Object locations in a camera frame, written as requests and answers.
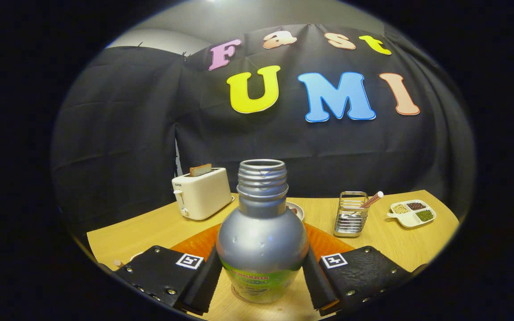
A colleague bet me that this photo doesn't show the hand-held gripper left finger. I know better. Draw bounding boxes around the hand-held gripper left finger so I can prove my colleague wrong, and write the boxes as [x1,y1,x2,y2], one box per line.
[99,223,223,315]

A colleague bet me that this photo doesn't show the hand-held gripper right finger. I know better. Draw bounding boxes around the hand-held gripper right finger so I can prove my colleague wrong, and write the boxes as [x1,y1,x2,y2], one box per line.
[303,223,425,316]

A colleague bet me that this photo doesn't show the silver juice bottle green label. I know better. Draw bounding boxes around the silver juice bottle green label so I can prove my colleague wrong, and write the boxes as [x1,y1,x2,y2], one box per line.
[216,159,309,304]

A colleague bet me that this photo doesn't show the small white plate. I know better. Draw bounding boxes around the small white plate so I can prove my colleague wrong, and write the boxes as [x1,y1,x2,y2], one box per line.
[286,201,305,222]

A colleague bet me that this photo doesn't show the wooden table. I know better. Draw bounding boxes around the wooden table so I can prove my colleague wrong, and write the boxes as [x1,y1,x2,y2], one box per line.
[87,189,460,321]

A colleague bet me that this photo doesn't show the cream toaster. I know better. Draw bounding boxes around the cream toaster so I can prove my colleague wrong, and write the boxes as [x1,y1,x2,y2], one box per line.
[171,167,234,221]

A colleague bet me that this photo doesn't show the striped paper straw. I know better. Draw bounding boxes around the striped paper straw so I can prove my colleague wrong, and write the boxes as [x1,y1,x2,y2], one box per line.
[363,191,384,209]

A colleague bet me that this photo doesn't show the white divided dish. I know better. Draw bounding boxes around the white divided dish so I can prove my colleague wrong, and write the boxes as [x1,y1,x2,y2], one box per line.
[387,199,437,229]

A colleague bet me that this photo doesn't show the toast slice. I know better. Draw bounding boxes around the toast slice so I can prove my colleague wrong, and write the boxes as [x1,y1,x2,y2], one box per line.
[189,163,213,177]

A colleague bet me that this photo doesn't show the metal wire basket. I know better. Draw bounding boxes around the metal wire basket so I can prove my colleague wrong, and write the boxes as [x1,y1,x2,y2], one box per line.
[333,191,370,238]

